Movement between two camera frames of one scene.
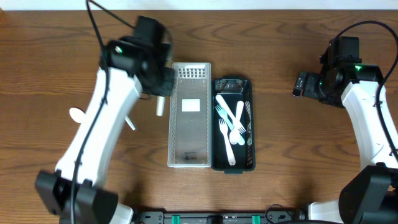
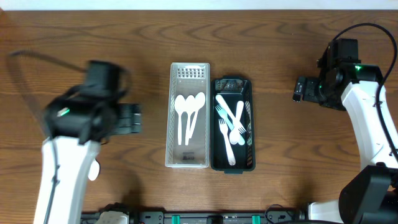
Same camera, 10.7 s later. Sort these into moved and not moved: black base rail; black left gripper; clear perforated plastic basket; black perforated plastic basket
Moved: black left gripper
Not moved: black perforated plastic basket; clear perforated plastic basket; black base rail
